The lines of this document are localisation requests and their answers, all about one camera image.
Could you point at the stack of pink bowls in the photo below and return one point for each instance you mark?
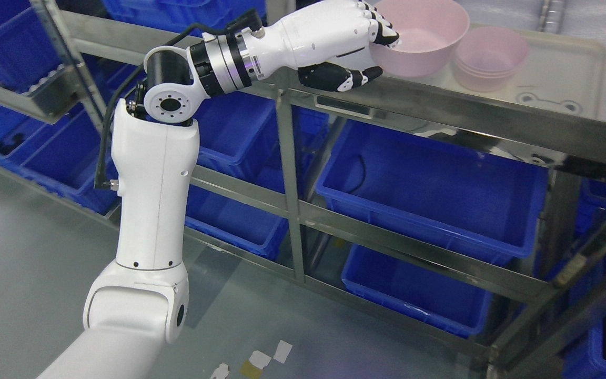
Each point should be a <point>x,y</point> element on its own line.
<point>488,57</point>

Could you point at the blue bin shelf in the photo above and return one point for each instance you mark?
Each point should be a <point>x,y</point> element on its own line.
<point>475,204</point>
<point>442,302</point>

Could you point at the blue bin bottom shelf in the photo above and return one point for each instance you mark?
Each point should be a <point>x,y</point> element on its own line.
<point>442,302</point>

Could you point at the steel shelf rack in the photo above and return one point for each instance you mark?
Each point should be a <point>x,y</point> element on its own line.
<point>296,309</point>

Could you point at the pink ikea bowl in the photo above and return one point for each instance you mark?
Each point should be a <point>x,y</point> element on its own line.
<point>429,32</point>

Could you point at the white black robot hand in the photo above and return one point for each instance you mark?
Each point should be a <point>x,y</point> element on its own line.
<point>313,40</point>

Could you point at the cream bear tray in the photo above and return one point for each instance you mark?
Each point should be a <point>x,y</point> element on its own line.
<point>562,79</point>

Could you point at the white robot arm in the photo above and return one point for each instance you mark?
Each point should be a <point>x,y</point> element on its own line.
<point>139,302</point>

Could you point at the blue bin middle shelf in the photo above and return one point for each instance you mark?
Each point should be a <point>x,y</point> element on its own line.
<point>475,204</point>

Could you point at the blue bin left middle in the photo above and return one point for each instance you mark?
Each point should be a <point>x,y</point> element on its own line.
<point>239,137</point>

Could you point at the blue bin left bottom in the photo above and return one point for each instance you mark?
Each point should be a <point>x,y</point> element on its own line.
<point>236,223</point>

